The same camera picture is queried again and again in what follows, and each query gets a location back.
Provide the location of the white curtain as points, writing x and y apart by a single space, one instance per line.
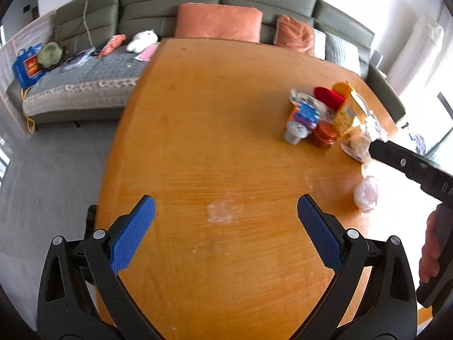
417 53

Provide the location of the green hat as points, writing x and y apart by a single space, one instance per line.
49 55

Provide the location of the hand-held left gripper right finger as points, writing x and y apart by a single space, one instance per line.
318 230

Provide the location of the blue purple snack packet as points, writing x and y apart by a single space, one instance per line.
306 113

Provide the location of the large orange pillow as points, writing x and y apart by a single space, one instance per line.
217 23

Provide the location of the person's right hand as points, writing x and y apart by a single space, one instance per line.
430 248

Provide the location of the white foil wrapper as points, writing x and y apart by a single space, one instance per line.
300 96

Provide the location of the small knotted plastic bag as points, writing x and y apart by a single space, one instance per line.
366 193

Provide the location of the yellow carton box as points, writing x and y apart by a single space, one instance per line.
348 117

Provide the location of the small orange pillow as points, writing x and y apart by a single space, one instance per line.
295 35

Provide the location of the red velvet box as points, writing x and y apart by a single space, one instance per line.
327 97

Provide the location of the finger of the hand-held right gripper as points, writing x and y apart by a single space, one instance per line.
396 159

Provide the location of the blue shopping bag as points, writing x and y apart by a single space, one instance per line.
26 67

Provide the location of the grey quilted sofa cover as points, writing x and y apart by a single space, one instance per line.
88 74

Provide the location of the grey striped pillow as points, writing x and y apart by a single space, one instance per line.
342 53

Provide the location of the clear plastic bag with scraps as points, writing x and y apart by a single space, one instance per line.
357 143

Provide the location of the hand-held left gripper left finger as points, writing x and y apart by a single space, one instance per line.
134 233

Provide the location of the grey plastic cup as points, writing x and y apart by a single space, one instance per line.
295 132

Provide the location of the red round jar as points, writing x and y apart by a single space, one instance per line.
324 134

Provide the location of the white pillow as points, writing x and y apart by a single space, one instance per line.
319 44

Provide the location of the white plush toy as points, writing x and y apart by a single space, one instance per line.
141 40

